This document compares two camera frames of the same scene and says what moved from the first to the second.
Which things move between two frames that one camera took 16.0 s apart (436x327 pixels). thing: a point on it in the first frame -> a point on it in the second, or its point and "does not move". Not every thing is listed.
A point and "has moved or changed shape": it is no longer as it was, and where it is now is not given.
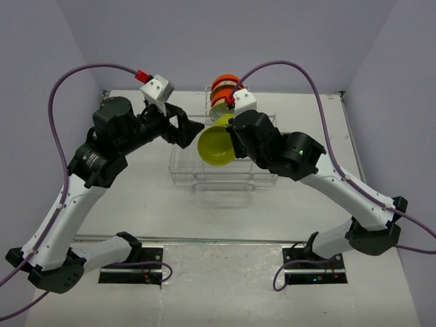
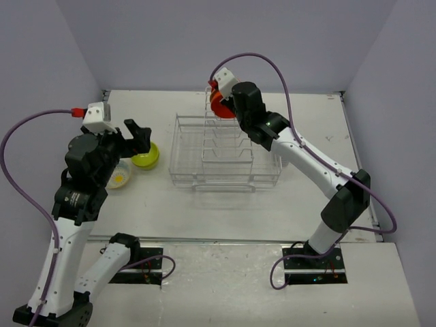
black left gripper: x=187 y=129 -> x=141 y=143
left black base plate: x=135 y=274 does not move
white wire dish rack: x=187 y=167 does not move
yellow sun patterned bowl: x=217 y=110 has moved or changed shape
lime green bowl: x=215 y=144 -> x=146 y=161
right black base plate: x=310 y=273 does not move
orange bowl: x=225 y=78 has moved or changed shape
